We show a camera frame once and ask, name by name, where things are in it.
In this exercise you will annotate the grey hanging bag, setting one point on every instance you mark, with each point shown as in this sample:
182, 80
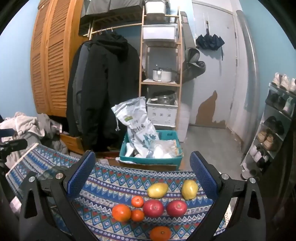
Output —
193, 67

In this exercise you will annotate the wooden shelf rack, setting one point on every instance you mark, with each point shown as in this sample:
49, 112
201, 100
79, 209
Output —
159, 83

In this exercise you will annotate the grey jacket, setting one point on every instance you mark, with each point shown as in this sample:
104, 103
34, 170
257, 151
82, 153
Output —
79, 76

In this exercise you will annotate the large orange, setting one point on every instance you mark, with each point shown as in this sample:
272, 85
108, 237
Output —
121, 212
160, 234

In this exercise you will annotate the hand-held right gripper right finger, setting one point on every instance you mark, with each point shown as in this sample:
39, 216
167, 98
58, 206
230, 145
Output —
204, 176

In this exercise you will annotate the yellow pear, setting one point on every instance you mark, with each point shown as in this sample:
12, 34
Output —
189, 190
158, 190

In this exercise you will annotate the grey door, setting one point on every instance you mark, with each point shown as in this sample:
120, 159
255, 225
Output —
215, 76

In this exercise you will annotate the shoe rack with shoes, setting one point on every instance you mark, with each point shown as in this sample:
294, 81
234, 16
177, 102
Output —
268, 140

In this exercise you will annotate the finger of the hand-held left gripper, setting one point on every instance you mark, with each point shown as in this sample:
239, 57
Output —
13, 145
7, 133

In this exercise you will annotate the teal plastic basket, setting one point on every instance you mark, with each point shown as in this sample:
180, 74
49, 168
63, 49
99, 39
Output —
150, 161

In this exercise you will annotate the white rice bag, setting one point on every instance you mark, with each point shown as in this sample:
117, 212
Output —
136, 122

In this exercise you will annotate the grey fabric storage bags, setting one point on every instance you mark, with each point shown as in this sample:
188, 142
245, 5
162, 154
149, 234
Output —
111, 7

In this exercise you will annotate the white plastic crate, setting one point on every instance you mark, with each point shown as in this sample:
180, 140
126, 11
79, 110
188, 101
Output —
161, 114

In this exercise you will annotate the clear plastic bag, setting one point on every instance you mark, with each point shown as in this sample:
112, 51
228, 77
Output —
161, 149

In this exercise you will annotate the blue patterned tablecloth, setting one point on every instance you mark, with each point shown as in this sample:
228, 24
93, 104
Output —
111, 183

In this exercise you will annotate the small tangerine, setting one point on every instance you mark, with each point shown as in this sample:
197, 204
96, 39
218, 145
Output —
137, 215
137, 201

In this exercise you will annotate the wooden clothes rail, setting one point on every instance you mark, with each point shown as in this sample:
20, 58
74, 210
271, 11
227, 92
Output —
120, 26

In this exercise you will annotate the grey vertical pipe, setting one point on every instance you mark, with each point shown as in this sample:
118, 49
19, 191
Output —
251, 69

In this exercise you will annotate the dark glass plate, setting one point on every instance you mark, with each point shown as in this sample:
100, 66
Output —
49, 172

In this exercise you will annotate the small white storage box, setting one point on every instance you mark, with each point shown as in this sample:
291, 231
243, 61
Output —
155, 8

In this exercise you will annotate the wide white storage box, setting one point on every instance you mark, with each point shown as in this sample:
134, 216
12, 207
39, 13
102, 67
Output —
159, 32

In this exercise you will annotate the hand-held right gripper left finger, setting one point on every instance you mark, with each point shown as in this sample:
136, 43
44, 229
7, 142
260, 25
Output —
81, 176

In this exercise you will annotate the dark folded umbrella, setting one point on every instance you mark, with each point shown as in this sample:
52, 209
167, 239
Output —
209, 41

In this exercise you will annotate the grey shoe rack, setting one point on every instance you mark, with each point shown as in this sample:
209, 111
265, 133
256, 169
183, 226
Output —
263, 111

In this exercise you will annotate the red apple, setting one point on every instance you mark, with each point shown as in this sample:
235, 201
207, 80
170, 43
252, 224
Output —
153, 208
177, 208

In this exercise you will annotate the steel pot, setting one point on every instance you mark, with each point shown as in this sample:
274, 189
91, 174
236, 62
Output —
163, 96

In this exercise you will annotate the wooden drawer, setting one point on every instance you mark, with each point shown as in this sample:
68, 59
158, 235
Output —
71, 141

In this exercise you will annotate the grey clothing pile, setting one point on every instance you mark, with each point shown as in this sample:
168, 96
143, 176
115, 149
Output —
49, 129

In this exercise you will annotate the pile of grey clothes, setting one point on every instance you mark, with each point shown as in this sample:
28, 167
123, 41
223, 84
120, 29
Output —
20, 122

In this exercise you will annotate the wooden louvred wardrobe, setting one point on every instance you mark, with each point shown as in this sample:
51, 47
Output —
53, 69

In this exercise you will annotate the black hooded coat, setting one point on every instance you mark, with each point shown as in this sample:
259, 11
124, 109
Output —
108, 81

